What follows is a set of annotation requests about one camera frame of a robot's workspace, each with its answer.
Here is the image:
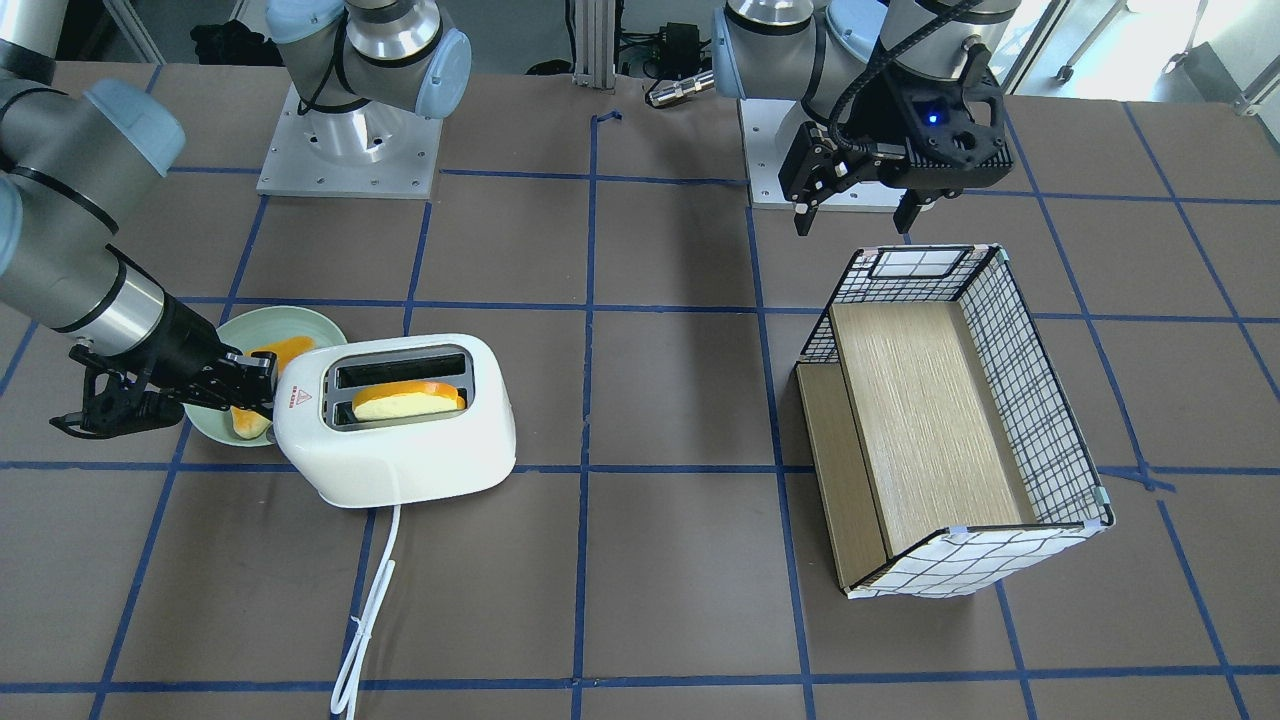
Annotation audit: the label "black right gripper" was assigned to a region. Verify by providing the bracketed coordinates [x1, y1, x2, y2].
[140, 295, 278, 420]

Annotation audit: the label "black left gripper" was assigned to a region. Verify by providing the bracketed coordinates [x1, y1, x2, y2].
[778, 122, 1012, 237]

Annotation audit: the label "white two-slot toaster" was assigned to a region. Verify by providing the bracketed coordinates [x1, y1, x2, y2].
[271, 334, 517, 509]

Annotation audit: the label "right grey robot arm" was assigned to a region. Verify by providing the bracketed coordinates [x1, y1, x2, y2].
[1, 1, 472, 439]

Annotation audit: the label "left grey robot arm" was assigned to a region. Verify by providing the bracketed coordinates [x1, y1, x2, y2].
[712, 1, 1018, 236]

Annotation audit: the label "toast slice in toaster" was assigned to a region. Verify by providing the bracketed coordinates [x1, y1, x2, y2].
[351, 379, 466, 421]

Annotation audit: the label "triangular orange bread piece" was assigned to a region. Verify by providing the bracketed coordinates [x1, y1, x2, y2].
[229, 334, 316, 439]

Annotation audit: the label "light green plate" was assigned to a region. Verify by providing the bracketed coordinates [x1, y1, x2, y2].
[186, 306, 348, 447]

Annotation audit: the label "silver cylindrical connector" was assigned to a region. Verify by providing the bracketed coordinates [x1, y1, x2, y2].
[644, 70, 716, 110]

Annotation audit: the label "grid fabric wooden storage box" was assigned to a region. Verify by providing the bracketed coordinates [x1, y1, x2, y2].
[794, 243, 1116, 600]

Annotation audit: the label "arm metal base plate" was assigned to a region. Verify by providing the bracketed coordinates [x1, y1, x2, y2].
[739, 97, 911, 213]
[256, 87, 443, 200]

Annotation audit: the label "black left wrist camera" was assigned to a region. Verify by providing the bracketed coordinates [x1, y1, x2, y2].
[887, 68, 1007, 168]

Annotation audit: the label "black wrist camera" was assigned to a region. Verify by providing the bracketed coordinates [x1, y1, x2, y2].
[49, 341, 186, 439]
[887, 68, 1007, 168]

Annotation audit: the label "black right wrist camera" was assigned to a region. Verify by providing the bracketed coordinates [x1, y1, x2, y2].
[49, 341, 186, 439]

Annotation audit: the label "black cables on desk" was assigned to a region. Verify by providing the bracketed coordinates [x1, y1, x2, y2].
[525, 0, 721, 81]

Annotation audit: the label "aluminium frame post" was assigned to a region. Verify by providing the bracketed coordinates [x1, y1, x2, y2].
[564, 1, 623, 94]

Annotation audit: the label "white toaster power cable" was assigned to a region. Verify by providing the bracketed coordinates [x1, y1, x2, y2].
[330, 503, 402, 717]

